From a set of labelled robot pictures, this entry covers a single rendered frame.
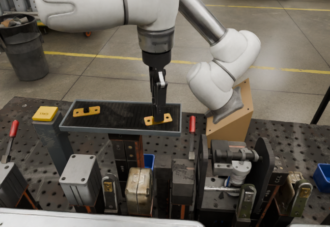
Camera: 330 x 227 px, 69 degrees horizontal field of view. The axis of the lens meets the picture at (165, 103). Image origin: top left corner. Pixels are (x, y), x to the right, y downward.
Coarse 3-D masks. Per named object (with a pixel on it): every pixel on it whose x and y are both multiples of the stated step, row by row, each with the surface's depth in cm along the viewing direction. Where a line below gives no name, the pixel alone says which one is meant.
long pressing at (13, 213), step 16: (0, 208) 69; (16, 208) 69; (16, 224) 65; (32, 224) 65; (48, 224) 65; (64, 224) 65; (80, 224) 65; (96, 224) 65; (112, 224) 65; (128, 224) 65; (144, 224) 65; (160, 224) 65; (176, 224) 65; (192, 224) 65; (304, 224) 65
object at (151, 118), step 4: (148, 116) 76; (152, 116) 76; (164, 116) 76; (168, 116) 76; (144, 120) 74; (152, 120) 74; (164, 120) 74; (168, 120) 74; (148, 124) 73; (152, 124) 73
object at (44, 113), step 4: (40, 108) 79; (44, 108) 79; (48, 108) 79; (52, 108) 79; (56, 108) 79; (36, 112) 78; (40, 112) 78; (44, 112) 78; (48, 112) 78; (52, 112) 78; (36, 116) 76; (40, 116) 76; (44, 116) 76; (48, 116) 76; (52, 116) 77; (40, 120) 76; (44, 120) 76; (48, 120) 76
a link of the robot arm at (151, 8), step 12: (132, 0) 46; (144, 0) 47; (156, 0) 48; (168, 0) 49; (132, 12) 48; (144, 12) 49; (156, 12) 49; (168, 12) 50; (132, 24) 51; (144, 24) 51; (156, 24) 52; (168, 24) 53
